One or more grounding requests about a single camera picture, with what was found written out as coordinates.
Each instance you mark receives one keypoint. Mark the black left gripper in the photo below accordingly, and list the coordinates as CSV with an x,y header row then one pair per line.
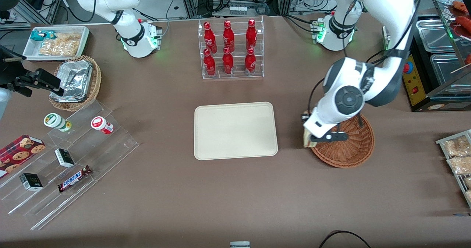
x,y
304,119

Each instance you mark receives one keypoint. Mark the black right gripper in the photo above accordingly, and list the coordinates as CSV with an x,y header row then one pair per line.
x,y
10,72

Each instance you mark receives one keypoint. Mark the triangle sandwich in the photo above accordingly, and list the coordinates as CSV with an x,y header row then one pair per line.
x,y
308,141

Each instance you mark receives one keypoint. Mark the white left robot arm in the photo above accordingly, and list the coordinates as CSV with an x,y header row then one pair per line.
x,y
382,5

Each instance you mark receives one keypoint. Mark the oval light wicker basket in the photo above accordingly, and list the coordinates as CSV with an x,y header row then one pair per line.
x,y
96,78

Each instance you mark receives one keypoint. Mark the round brown wicker basket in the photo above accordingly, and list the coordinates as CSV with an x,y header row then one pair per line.
x,y
353,152

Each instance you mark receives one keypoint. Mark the beige plastic tray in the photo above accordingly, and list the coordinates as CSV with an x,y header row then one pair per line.
x,y
235,130

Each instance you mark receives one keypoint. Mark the white rectangular snack bin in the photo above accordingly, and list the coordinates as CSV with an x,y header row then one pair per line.
x,y
31,51

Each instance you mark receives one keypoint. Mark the aluminium foil container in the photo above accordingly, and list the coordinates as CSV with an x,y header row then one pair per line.
x,y
75,78

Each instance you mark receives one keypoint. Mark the clear bag of crackers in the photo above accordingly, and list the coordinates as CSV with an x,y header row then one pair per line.
x,y
62,45

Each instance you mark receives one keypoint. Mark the green-lidded white cup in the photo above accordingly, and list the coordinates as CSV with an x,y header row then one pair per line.
x,y
55,121

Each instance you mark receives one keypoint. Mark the teal snack packet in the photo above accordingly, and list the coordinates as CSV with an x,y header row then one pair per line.
x,y
38,35

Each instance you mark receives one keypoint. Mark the red-lidded white cup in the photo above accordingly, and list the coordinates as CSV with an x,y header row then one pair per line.
x,y
101,124

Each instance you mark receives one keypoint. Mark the red cola bottle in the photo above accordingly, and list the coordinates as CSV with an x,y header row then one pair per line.
x,y
251,35
227,63
209,64
228,37
209,38
250,63

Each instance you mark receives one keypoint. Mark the red tartan cookie box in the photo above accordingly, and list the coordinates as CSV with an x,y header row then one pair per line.
x,y
18,154

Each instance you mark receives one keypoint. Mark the clear acrylic bottle rack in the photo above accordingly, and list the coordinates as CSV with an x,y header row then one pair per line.
x,y
239,75

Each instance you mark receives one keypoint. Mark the small black box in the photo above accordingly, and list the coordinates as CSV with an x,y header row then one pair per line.
x,y
64,158
31,181

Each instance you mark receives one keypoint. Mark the clear acrylic stepped display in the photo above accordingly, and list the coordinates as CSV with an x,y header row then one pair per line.
x,y
110,148

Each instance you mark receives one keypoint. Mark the Snickers chocolate bar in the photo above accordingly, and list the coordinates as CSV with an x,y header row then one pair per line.
x,y
73,179

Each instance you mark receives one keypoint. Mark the black hot food warmer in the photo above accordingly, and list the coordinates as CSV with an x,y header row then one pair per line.
x,y
415,89

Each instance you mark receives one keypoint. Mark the white power strip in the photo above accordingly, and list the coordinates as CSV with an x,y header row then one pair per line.
x,y
238,10

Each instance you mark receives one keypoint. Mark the grey metal clamp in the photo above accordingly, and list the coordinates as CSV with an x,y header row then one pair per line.
x,y
240,244

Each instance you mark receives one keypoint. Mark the stainless steel pan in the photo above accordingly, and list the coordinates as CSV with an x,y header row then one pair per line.
x,y
436,34
447,69

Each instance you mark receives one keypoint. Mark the clear bagged pastry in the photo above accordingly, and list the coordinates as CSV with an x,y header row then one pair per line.
x,y
460,165
458,145

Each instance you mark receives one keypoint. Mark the red sausage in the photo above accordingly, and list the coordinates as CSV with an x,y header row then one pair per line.
x,y
460,6
464,22

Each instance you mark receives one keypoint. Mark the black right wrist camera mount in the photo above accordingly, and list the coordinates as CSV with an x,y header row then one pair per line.
x,y
11,71

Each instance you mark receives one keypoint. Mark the stainless steel side bracket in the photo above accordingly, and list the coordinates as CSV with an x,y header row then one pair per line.
x,y
385,38

